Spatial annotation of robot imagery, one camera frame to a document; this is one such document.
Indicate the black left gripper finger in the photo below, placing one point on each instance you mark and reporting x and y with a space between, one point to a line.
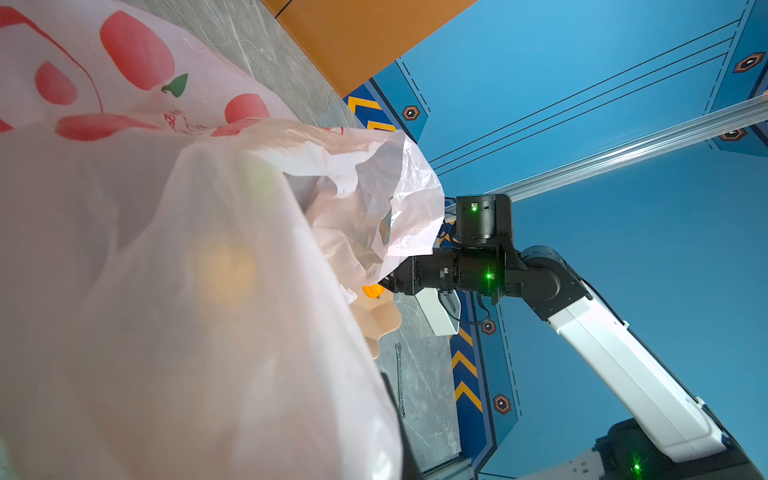
402 444

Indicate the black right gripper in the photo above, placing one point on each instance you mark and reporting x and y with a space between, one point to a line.
404 279

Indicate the pink printed plastic bag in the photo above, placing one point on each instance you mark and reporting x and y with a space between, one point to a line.
178 259

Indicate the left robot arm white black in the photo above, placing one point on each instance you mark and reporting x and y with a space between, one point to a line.
486 413

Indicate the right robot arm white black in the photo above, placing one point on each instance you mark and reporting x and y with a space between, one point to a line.
484 260

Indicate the white grey tissue box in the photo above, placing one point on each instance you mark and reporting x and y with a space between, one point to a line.
442 310

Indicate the pink fruit plate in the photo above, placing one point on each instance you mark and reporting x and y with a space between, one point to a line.
376 317

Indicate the silver wrench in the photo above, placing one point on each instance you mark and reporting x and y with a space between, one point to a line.
399 378

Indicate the right aluminium corner post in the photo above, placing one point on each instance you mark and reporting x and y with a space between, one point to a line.
740 115

